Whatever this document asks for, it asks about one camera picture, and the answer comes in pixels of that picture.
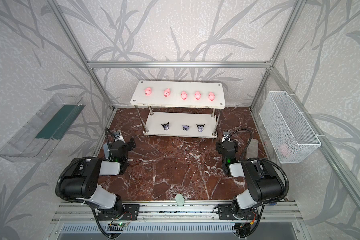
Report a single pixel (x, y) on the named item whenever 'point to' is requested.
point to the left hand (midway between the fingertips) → (125, 133)
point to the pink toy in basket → (284, 150)
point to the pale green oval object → (179, 199)
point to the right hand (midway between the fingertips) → (227, 135)
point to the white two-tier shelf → (178, 109)
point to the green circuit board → (122, 224)
